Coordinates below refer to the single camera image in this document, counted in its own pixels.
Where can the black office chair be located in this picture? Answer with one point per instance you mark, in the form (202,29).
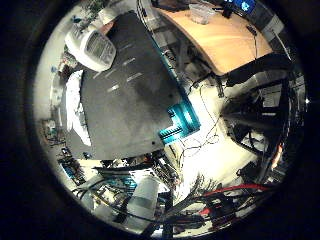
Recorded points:
(256,66)

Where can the cluttered electronics workbench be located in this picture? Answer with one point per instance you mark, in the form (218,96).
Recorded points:
(71,166)

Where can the computer monitor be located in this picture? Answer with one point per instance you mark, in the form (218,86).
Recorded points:
(245,5)

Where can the light wooden desk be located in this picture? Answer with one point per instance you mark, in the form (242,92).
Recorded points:
(220,41)

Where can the white grid-pattern cloth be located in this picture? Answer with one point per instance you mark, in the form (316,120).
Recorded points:
(74,106)

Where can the teal aluminium frame bracket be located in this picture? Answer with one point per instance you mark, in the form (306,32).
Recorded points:
(181,123)

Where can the clear plastic container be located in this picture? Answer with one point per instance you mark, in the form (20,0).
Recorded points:
(200,14)

